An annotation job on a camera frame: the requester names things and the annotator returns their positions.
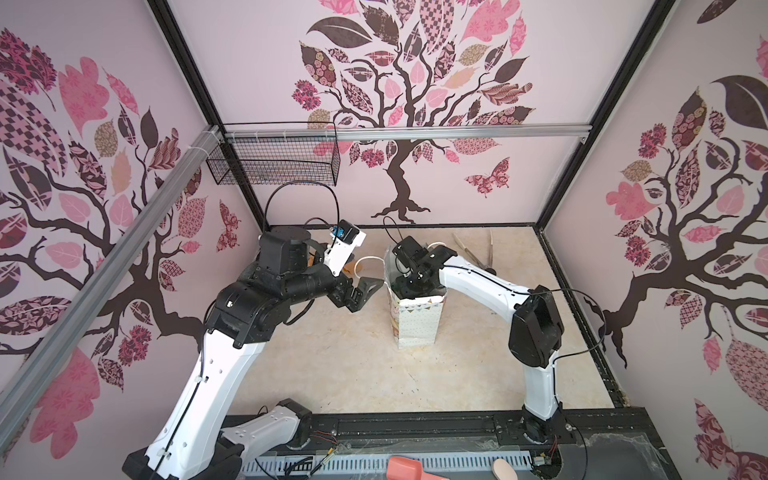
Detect pink plastic scoop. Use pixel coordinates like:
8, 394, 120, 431
385, 456, 447, 480

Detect black wire basket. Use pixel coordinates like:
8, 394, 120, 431
206, 120, 341, 186

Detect aluminium rail back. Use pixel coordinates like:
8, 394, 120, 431
225, 124, 592, 142

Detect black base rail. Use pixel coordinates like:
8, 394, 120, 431
203, 408, 681, 479

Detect aluminium rail left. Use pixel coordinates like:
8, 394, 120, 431
0, 125, 224, 451

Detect aluminium rail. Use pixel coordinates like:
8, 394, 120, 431
225, 124, 592, 142
0, 125, 224, 451

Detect white slotted cable duct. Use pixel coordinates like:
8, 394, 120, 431
240, 451, 533, 479

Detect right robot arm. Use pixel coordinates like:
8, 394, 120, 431
384, 236, 564, 422

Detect beige round object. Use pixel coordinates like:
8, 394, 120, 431
492, 458, 518, 480

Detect metal tongs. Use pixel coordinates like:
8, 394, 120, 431
451, 229, 497, 276

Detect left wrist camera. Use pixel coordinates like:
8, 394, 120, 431
323, 219, 366, 276

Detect white patterned paper bag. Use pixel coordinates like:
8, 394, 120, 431
350, 248, 447, 350

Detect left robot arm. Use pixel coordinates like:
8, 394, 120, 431
122, 220, 383, 479

